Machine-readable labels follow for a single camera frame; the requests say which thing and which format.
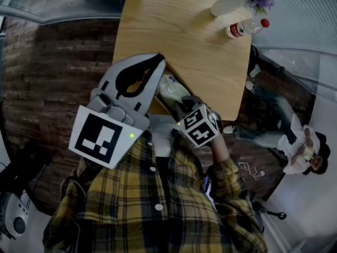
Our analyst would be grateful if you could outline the person's right forearm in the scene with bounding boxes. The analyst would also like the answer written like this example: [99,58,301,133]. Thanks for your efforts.
[209,134,231,166]

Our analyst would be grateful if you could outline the person's light grey trousers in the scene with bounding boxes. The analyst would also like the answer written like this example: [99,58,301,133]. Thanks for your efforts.
[148,114,183,158]

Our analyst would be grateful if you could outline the pale green packet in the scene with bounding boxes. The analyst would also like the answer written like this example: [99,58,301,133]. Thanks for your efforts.
[248,64,262,77]

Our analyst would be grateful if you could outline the clear plastic bottle red cap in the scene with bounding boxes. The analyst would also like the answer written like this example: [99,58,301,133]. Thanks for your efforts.
[225,17,271,40]

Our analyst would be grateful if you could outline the white vase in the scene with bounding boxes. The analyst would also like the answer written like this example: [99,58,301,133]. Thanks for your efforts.
[210,0,249,18]

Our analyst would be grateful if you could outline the wooden tray box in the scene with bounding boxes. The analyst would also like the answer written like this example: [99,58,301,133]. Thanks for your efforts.
[147,59,194,117]

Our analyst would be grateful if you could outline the white charger cable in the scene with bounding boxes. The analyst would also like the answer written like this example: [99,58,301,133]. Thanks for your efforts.
[237,160,267,181]

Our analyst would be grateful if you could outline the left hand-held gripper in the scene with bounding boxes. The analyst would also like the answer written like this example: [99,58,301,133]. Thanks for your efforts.
[68,53,167,170]

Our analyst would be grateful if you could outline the person's yellow plaid shirt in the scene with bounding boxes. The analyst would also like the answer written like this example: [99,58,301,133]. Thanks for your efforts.
[43,130,268,253]

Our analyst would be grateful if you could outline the white rounded device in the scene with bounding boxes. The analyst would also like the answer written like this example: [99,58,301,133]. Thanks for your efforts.
[0,190,31,240]

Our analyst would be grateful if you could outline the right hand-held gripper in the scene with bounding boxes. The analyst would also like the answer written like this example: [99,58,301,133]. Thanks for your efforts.
[174,95,223,150]

